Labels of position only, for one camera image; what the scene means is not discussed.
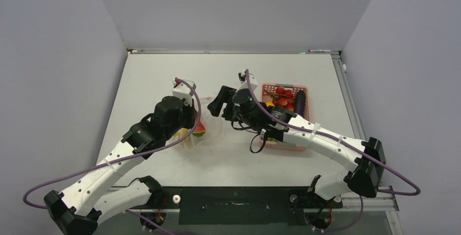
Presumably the yellow lemon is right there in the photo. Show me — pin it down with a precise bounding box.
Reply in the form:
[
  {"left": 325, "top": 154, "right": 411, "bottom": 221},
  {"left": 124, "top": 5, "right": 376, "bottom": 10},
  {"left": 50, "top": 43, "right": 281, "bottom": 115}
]
[{"left": 265, "top": 101, "right": 276, "bottom": 107}]

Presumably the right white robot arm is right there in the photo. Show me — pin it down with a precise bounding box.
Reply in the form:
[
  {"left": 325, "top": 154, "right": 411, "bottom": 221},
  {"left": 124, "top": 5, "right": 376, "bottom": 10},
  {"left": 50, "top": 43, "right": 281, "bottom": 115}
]
[{"left": 207, "top": 86, "right": 385, "bottom": 207}]

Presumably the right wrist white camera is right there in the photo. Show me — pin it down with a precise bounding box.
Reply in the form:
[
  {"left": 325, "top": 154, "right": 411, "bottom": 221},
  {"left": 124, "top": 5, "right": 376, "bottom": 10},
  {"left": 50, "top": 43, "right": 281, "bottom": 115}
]
[{"left": 238, "top": 69, "right": 258, "bottom": 92}]

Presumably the clear zip top bag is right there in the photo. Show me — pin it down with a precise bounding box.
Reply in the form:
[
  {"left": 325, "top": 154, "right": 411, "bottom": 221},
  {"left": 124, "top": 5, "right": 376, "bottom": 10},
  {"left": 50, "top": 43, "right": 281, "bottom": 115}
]
[{"left": 178, "top": 96, "right": 222, "bottom": 150}]

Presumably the yellow bell pepper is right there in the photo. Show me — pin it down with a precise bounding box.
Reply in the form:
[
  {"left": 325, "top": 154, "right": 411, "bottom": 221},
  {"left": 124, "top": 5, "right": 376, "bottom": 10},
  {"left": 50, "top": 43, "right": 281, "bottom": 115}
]
[{"left": 173, "top": 128, "right": 192, "bottom": 145}]

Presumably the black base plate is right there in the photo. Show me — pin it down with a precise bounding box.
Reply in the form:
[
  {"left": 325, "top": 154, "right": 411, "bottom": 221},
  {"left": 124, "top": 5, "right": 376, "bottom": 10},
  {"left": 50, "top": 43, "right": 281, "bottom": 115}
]
[{"left": 137, "top": 186, "right": 343, "bottom": 226}]

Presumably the pink plastic basket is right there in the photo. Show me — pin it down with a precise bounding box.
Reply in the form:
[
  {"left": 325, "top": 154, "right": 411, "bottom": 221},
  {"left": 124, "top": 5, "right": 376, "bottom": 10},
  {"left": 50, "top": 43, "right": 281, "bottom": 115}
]
[{"left": 261, "top": 83, "right": 310, "bottom": 152}]

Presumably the dark purple eggplant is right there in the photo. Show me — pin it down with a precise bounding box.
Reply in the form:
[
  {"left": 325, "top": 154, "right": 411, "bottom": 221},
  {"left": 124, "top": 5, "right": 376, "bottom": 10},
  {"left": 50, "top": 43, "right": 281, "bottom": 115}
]
[{"left": 293, "top": 90, "right": 307, "bottom": 116}]

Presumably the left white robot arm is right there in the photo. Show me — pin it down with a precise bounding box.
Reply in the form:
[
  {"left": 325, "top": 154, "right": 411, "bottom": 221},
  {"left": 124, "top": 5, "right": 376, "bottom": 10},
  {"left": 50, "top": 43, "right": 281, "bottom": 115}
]
[{"left": 44, "top": 96, "right": 197, "bottom": 234}]

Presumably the aluminium table rail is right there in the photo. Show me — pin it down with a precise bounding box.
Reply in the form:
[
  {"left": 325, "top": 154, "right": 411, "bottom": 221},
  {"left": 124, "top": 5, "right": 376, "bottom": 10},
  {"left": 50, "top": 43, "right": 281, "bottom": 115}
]
[{"left": 332, "top": 51, "right": 399, "bottom": 212}]

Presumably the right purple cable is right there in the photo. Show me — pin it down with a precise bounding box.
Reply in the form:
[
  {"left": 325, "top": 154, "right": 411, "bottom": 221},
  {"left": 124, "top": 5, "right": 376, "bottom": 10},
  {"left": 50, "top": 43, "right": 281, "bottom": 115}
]
[{"left": 244, "top": 69, "right": 421, "bottom": 196}]

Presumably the watermelon slice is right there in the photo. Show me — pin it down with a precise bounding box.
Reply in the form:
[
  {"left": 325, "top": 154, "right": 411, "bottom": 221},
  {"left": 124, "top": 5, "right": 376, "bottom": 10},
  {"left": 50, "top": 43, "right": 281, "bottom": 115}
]
[{"left": 192, "top": 121, "right": 206, "bottom": 138}]

